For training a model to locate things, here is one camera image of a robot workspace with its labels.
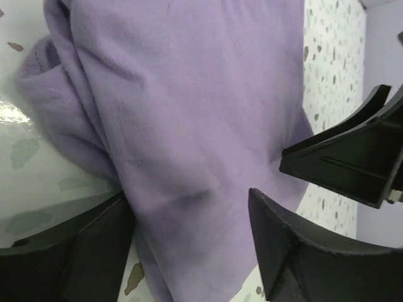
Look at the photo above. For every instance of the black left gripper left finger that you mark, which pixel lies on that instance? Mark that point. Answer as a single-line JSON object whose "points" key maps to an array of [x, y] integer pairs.
{"points": [[81, 259]]}

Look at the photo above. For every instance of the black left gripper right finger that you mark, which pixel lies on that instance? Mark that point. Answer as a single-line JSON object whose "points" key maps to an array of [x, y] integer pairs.
{"points": [[302, 261]]}

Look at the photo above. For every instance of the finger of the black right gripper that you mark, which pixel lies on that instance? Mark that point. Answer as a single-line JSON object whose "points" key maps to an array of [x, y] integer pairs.
{"points": [[361, 157]]}

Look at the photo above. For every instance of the purple t-shirt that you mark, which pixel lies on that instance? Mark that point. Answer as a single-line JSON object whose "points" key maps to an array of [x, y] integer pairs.
{"points": [[187, 105]]}

